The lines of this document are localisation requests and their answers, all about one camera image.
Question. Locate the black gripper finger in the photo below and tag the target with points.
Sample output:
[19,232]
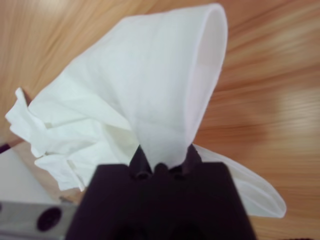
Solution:
[141,162]
[192,157]

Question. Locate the white t-shirt with black logo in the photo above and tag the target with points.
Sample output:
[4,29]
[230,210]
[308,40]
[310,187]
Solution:
[150,75]

